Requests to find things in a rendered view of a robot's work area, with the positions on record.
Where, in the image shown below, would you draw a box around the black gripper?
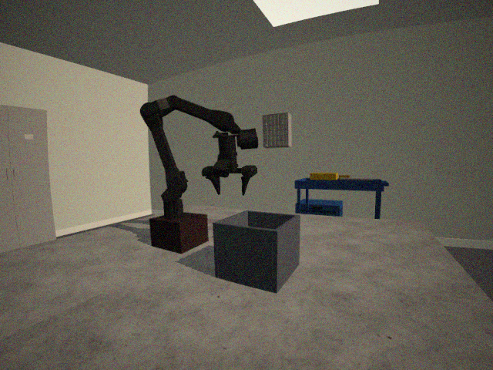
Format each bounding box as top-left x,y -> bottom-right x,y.
201,150 -> 257,195

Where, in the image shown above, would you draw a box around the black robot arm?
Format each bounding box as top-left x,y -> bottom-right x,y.
140,96 -> 258,220

